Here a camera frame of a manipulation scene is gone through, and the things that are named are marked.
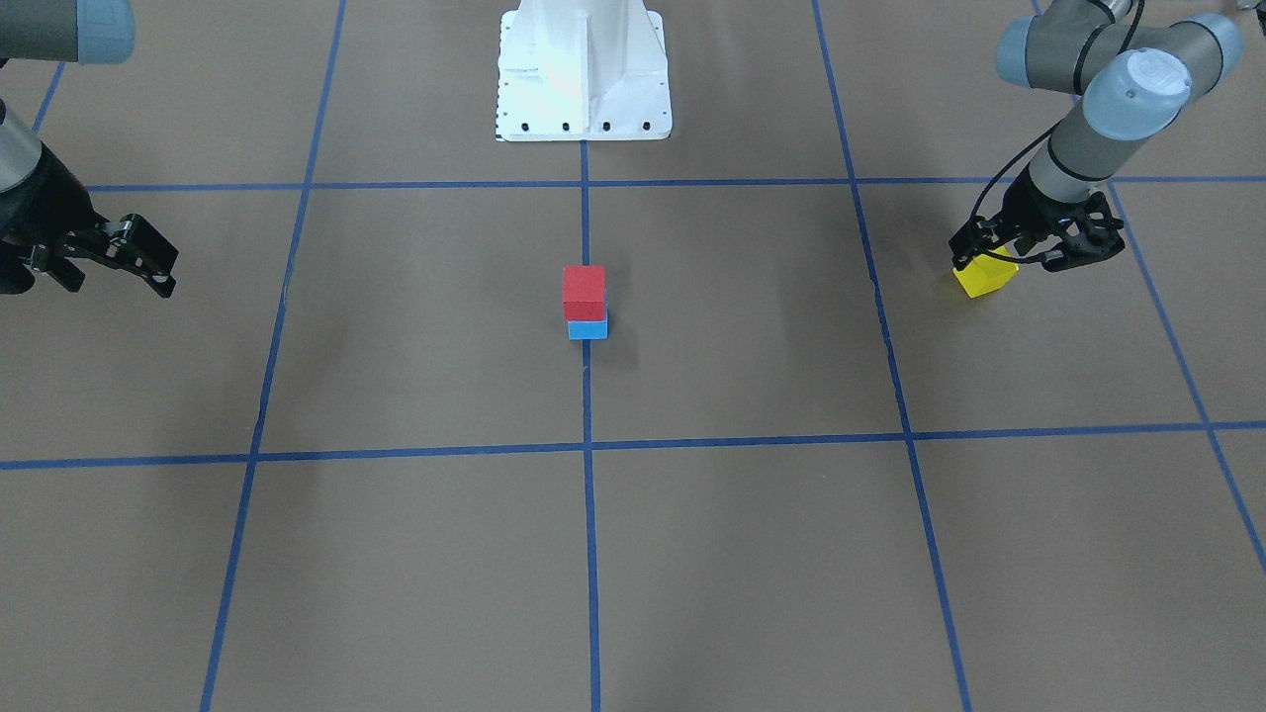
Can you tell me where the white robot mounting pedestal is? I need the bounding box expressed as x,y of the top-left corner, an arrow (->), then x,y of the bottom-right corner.
495,1 -> 674,141

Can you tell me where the yellow cube block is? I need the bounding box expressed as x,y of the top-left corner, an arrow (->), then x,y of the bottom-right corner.
952,246 -> 1019,299

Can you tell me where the red cube block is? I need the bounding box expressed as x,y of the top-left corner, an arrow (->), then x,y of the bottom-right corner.
562,265 -> 606,321

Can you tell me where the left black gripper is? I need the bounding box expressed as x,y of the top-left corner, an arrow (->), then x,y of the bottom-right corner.
950,182 -> 1125,272

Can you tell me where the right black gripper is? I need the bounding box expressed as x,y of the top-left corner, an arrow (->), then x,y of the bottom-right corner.
1,148 -> 179,299

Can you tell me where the blue cube block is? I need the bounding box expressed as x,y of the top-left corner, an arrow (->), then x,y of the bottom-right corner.
566,310 -> 610,341

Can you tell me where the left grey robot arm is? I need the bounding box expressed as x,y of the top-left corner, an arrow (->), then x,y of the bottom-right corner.
950,1 -> 1244,272

